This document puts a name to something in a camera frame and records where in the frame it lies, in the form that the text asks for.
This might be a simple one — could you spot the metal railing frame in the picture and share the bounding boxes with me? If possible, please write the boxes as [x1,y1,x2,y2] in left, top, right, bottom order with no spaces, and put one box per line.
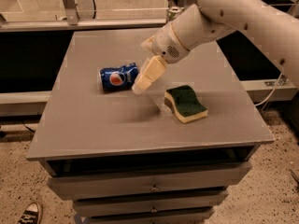
[0,0,299,33]

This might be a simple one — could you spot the white cable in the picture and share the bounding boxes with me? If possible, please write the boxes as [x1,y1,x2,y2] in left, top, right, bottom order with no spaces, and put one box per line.
[253,72,286,107]

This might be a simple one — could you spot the green yellow sponge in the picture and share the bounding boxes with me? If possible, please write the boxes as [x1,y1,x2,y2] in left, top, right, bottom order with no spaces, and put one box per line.
[164,85,208,123]

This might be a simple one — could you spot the black white sneaker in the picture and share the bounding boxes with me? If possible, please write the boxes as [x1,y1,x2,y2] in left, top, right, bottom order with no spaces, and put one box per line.
[17,203,42,224]

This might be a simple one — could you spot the white green 7up can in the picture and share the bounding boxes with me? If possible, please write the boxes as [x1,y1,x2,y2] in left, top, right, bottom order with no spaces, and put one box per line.
[167,7,183,21]

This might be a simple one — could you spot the blue pepsi can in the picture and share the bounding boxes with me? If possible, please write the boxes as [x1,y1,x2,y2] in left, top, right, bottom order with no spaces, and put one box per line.
[99,63,139,91]

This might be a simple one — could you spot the grey drawer cabinet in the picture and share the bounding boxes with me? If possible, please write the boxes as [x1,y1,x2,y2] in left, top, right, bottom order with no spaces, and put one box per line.
[27,29,274,224]

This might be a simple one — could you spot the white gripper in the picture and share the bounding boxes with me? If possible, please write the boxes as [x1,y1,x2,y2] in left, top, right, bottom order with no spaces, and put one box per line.
[132,22,189,94]

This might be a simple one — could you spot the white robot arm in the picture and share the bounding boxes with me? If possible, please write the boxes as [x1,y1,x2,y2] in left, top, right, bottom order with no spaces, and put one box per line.
[133,0,299,94]

